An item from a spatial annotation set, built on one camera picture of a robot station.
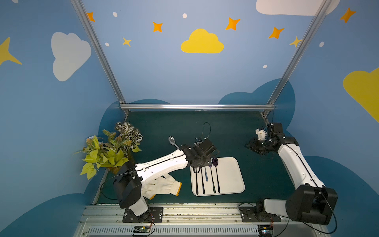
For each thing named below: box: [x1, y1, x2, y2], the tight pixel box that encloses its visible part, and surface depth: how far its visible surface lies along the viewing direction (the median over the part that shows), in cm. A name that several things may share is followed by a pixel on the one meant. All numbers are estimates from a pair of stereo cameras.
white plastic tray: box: [189, 157, 246, 197], surface depth 88 cm
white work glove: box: [141, 174, 183, 200], surface depth 84 cm
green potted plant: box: [73, 121, 143, 181], surface depth 75 cm
